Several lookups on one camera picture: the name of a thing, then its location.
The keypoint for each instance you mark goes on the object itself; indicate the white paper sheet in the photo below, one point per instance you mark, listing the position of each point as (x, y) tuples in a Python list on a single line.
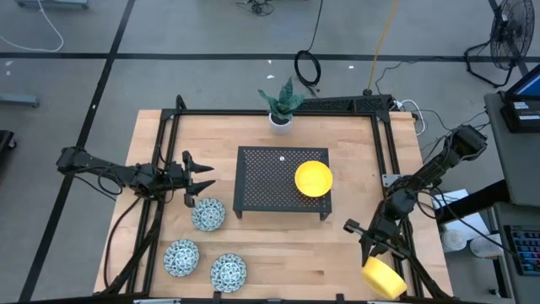
[(468, 230)]

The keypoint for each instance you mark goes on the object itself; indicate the black perforated metal panel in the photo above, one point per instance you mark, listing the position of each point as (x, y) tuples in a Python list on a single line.
[(337, 104)]

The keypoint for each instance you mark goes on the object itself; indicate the silver mounting plate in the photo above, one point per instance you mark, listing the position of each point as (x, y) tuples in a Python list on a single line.
[(387, 179)]

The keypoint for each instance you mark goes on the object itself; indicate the black box with labels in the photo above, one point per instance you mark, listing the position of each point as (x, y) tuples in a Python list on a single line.
[(519, 122)]

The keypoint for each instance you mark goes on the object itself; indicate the black perforated metal rack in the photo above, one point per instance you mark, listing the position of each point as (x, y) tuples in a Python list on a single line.
[(261, 177)]

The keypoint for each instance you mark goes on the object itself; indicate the green snake plant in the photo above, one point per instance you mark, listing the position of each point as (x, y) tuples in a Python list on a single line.
[(282, 103)]

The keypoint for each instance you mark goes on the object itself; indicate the silver aluminium bar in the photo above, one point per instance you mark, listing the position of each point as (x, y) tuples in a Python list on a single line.
[(156, 301)]

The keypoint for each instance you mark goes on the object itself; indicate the teal patterned mini bowl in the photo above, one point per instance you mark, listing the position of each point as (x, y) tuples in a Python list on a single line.
[(228, 273), (208, 214), (181, 257)]

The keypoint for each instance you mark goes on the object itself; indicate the black caster base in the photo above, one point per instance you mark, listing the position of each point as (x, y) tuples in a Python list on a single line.
[(5, 143)]

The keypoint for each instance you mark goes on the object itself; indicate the black floor fan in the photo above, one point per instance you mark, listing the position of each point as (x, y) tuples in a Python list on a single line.
[(504, 21)]

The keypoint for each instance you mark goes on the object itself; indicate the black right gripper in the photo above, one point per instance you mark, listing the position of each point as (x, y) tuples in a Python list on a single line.
[(381, 232)]

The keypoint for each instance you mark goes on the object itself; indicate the black aluminium table frame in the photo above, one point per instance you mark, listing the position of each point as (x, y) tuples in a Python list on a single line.
[(381, 116)]

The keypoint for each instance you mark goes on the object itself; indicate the black desk beam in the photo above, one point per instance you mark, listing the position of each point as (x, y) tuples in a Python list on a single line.
[(472, 202)]

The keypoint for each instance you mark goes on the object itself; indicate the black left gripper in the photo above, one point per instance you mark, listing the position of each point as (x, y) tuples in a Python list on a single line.
[(177, 179)]

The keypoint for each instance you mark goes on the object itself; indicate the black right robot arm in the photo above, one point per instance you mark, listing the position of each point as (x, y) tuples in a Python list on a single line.
[(439, 164)]

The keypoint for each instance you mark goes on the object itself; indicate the black table clamp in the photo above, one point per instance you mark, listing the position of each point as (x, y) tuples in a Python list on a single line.
[(216, 296), (338, 297)]

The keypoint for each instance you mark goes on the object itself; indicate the backlit keyboard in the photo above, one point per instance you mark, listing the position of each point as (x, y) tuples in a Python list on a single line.
[(525, 249)]

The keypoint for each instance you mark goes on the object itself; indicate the yellow mini bowl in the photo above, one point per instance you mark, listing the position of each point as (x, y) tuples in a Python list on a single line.
[(381, 278), (313, 178)]

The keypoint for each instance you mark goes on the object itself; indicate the grey furniture foot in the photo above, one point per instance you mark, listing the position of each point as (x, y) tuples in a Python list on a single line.
[(50, 3), (17, 100)]

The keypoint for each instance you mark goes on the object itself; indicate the white round plant pot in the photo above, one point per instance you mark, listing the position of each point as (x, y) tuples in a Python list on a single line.
[(280, 127)]

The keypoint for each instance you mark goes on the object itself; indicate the grey desk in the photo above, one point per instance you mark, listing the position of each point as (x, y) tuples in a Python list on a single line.
[(523, 169), (502, 219)]

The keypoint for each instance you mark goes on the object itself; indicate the computer monitor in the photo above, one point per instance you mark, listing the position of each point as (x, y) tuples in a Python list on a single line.
[(529, 86)]

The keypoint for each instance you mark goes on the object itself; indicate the white round lid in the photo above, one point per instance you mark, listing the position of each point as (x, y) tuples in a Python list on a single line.
[(453, 240), (483, 247)]

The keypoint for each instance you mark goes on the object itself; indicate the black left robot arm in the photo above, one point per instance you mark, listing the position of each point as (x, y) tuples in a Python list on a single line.
[(84, 160)]

